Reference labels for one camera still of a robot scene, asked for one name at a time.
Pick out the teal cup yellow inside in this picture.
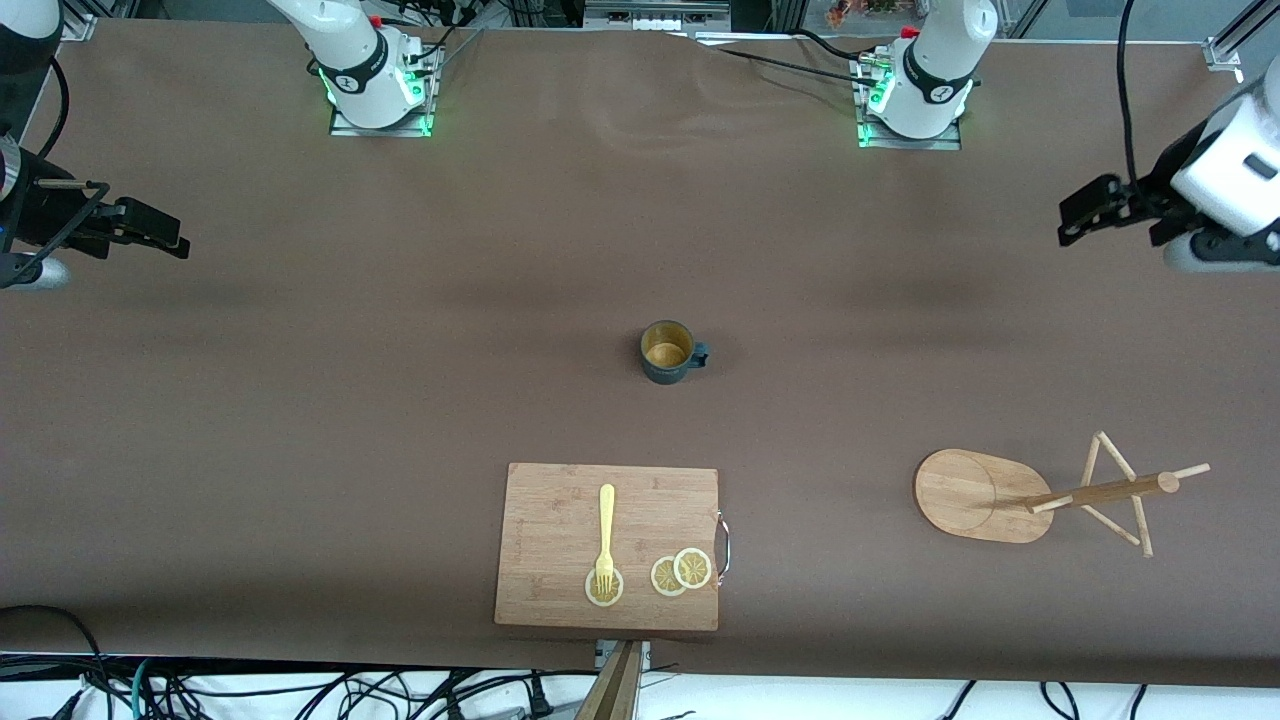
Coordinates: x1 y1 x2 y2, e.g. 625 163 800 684
640 320 711 386

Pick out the wooden cup rack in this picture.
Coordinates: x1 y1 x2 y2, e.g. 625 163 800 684
913 430 1212 559

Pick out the brown table cover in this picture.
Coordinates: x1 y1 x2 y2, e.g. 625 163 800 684
0 18 1280 691

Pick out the orange object behind table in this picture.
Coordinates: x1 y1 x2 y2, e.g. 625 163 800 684
825 0 901 26

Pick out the grey power strip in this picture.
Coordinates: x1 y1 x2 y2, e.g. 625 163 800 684
583 0 733 33

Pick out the bamboo cutting board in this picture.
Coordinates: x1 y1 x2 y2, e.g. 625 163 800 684
494 462 733 633

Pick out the yellow plastic fork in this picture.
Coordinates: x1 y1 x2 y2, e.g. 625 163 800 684
596 484 616 593

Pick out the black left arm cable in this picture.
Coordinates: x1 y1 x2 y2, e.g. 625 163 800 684
1117 0 1149 189

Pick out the aluminium frame profile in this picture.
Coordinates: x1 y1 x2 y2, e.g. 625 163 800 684
55 0 98 43
1203 0 1280 71

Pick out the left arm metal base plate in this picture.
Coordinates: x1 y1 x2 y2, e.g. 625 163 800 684
853 55 963 151

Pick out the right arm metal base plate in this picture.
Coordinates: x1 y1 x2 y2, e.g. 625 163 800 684
328 45 437 139

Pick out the short black base cable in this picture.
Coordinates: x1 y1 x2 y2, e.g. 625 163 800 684
790 28 876 63

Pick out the long black base cable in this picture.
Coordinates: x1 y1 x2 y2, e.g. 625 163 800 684
715 45 881 89

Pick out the looping black cable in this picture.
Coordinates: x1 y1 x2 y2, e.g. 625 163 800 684
0 604 113 720

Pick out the teal cable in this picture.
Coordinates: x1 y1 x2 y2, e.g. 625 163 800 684
128 657 161 720

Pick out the wooden post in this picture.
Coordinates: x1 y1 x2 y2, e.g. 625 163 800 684
575 640 643 720

